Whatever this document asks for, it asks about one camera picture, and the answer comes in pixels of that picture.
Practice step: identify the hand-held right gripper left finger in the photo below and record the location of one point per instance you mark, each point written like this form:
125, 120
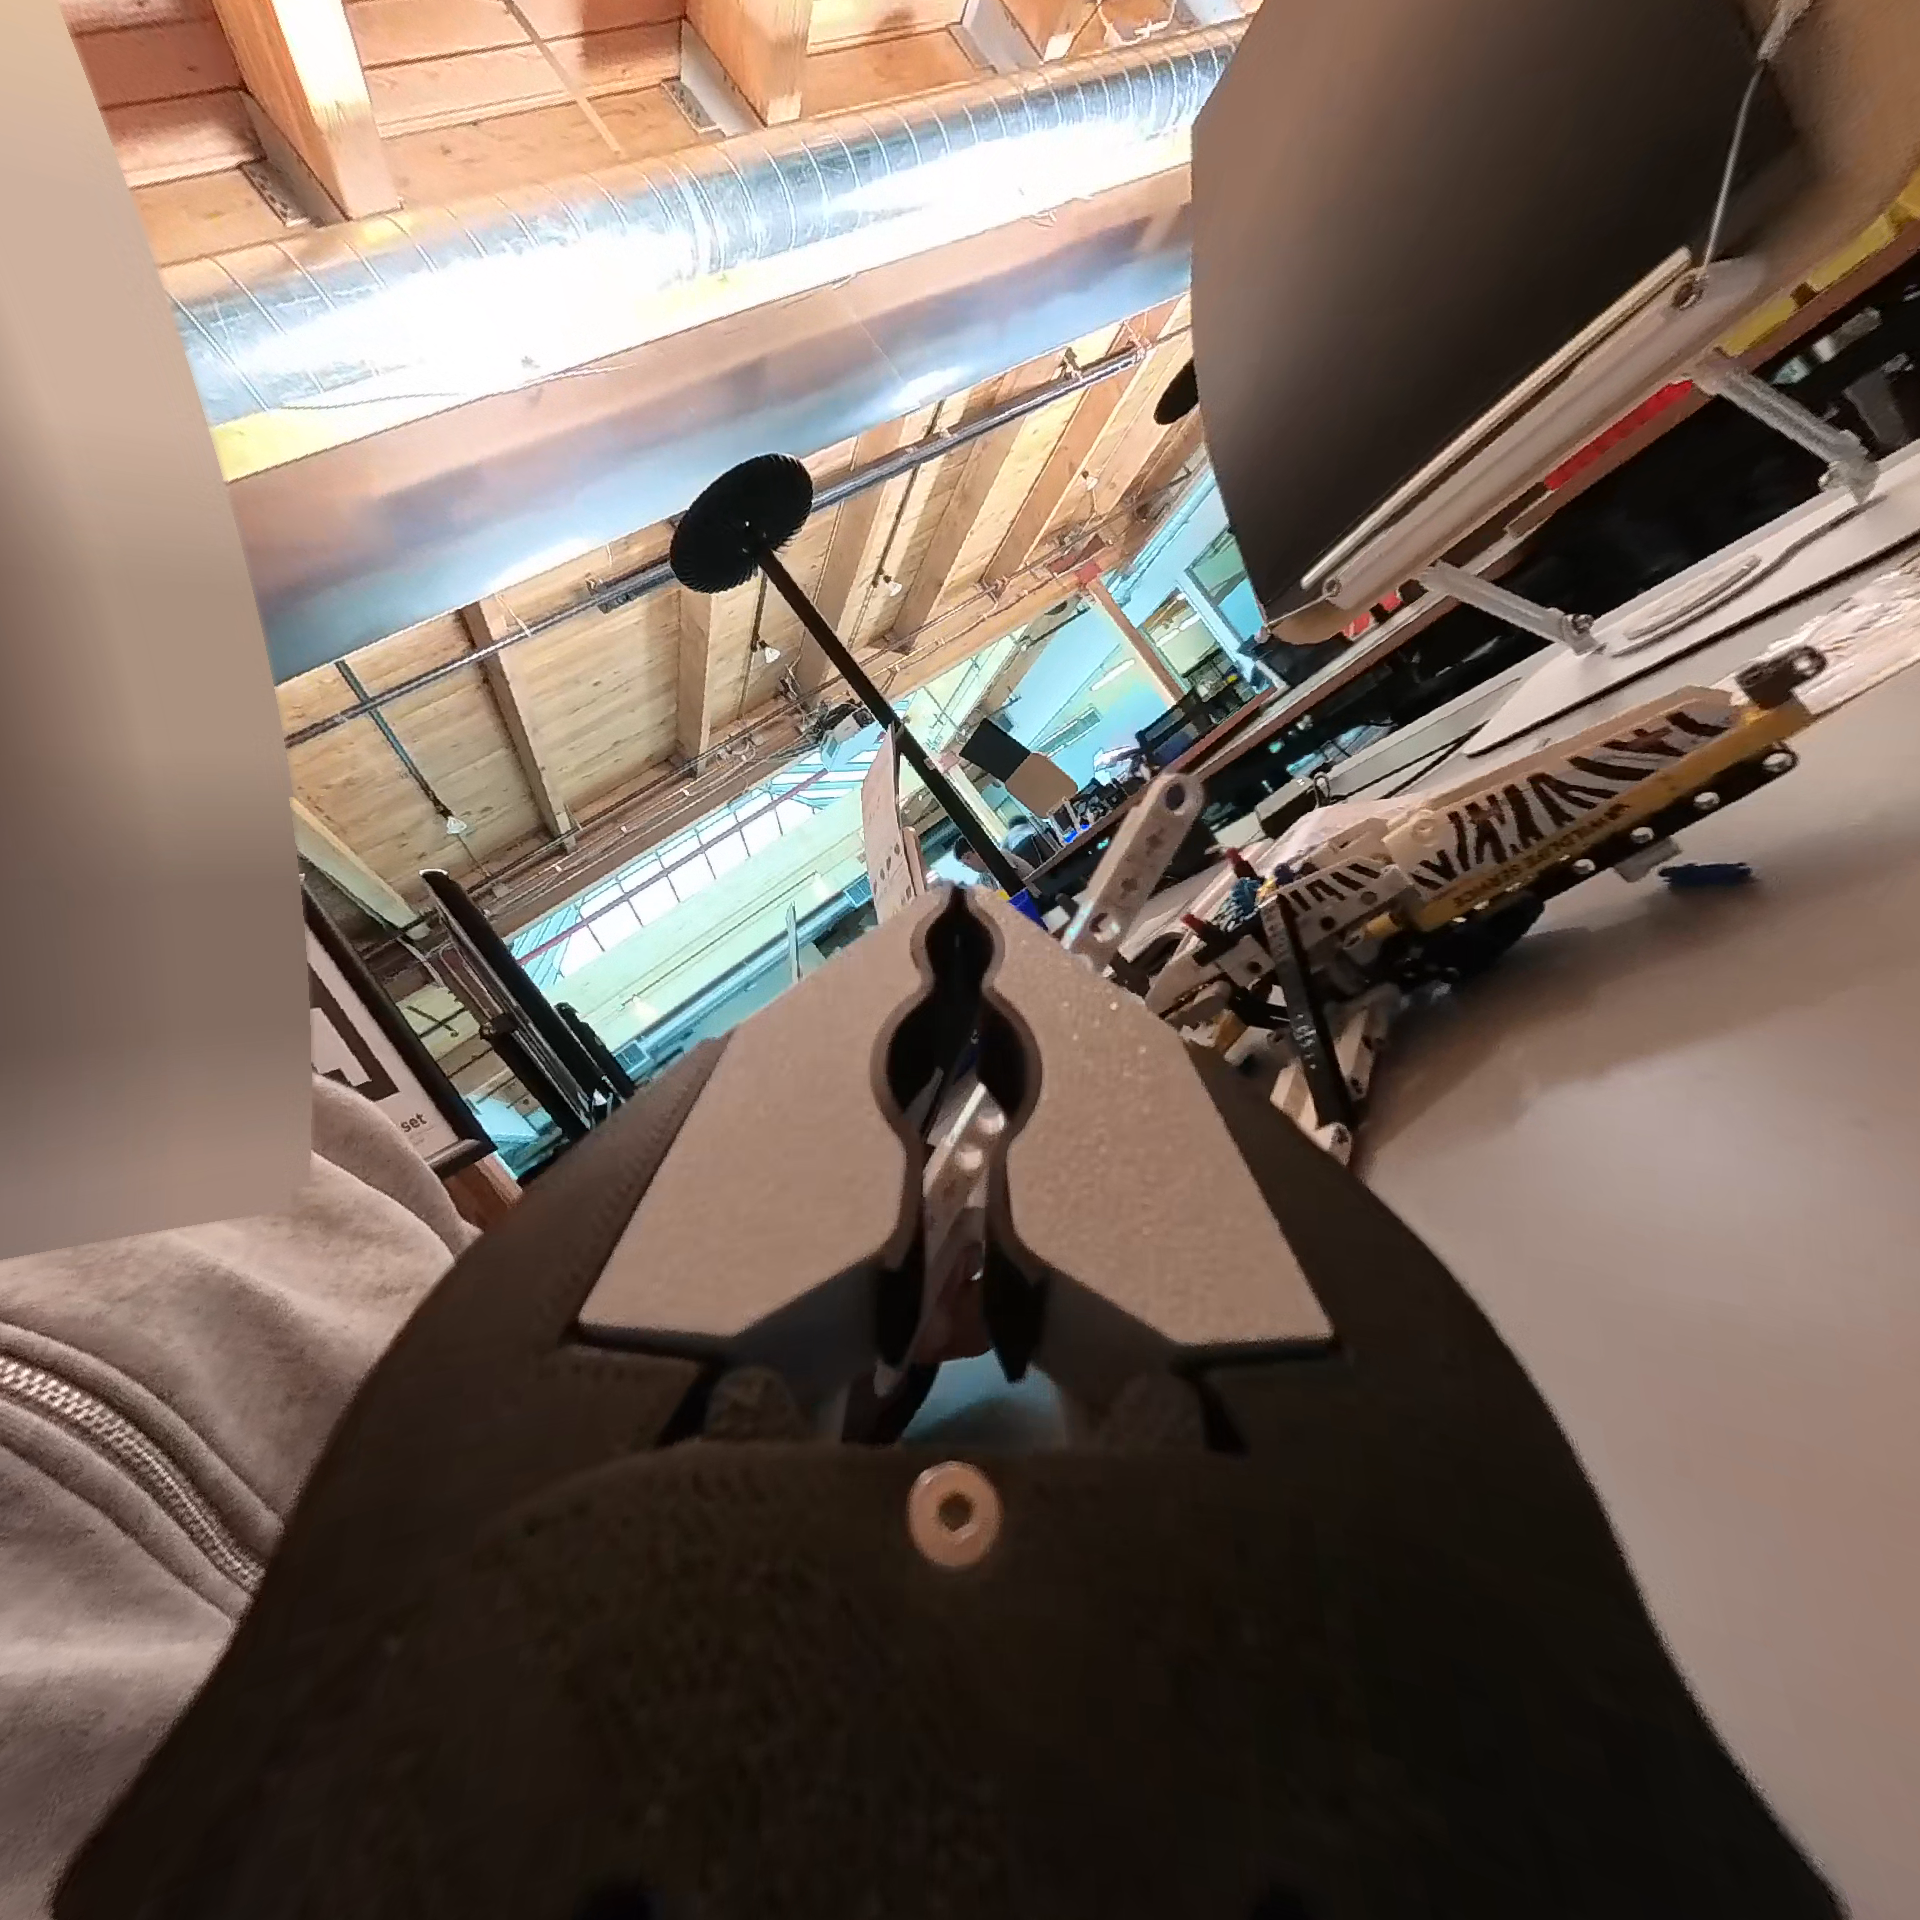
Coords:
749, 1201

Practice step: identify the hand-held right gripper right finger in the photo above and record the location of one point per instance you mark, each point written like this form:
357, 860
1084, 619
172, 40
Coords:
1154, 1201

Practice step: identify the white lego beam with holes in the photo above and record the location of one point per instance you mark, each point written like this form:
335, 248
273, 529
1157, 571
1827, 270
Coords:
953, 1185

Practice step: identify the black lego axle with gear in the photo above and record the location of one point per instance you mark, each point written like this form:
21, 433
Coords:
743, 523

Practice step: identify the white zebra-striped lego helicopter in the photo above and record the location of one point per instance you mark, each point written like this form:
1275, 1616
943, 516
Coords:
1545, 818

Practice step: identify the blue lego pin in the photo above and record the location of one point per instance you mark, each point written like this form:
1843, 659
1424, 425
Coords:
1703, 874

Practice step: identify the white printed sign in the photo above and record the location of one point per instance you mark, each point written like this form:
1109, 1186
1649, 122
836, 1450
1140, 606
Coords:
352, 1049

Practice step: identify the person's grey hoodie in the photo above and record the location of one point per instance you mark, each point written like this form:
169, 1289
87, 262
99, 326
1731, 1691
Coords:
119, 1424

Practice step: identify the computer monitor with white stand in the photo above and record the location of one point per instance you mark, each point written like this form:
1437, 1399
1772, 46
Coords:
1424, 270

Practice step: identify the silver ventilation duct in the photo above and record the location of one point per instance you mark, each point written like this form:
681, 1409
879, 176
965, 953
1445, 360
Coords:
675, 241

